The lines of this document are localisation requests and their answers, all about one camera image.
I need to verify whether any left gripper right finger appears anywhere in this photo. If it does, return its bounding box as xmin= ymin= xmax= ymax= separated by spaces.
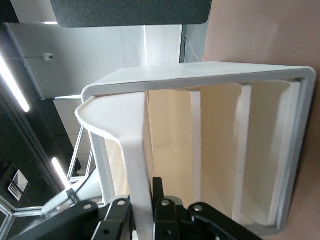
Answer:
xmin=151 ymin=176 xmax=263 ymax=240

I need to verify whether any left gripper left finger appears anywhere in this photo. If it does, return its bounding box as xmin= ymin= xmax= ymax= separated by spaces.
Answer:
xmin=9 ymin=196 xmax=136 ymax=240

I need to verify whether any white drawer cabinet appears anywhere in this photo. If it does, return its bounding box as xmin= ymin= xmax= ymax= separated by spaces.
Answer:
xmin=81 ymin=61 xmax=317 ymax=237

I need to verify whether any white ceiling light strip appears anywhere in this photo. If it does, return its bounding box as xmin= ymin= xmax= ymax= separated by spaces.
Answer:
xmin=51 ymin=156 xmax=73 ymax=192
xmin=0 ymin=53 xmax=31 ymax=113

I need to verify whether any square ceiling air vent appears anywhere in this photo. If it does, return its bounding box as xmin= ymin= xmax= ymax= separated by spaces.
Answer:
xmin=6 ymin=169 xmax=29 ymax=201

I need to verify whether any white ceiling sensor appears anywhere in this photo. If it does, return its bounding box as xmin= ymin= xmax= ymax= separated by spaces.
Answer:
xmin=41 ymin=51 xmax=55 ymax=62

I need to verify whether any dark grey acoustic panel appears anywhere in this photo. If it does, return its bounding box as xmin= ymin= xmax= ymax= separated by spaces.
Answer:
xmin=49 ymin=0 xmax=213 ymax=29

